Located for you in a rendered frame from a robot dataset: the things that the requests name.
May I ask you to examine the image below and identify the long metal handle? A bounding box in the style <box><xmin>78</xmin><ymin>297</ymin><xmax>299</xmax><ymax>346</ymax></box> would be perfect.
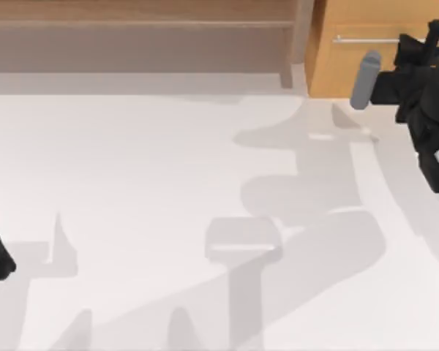
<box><xmin>332</xmin><ymin>34</ymin><xmax>439</xmax><ymax>45</ymax></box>

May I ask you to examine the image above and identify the wooden cupboard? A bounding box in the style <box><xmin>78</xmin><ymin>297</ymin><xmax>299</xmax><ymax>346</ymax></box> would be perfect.
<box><xmin>304</xmin><ymin>0</ymin><xmax>439</xmax><ymax>100</ymax></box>

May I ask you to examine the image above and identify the wooden cupboard door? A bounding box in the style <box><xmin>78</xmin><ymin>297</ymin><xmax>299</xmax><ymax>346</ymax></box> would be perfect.
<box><xmin>329</xmin><ymin>23</ymin><xmax>439</xmax><ymax>99</ymax></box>

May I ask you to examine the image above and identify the wooden open shelf unit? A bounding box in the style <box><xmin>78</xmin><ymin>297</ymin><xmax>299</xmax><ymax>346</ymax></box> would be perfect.
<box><xmin>0</xmin><ymin>0</ymin><xmax>309</xmax><ymax>90</ymax></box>

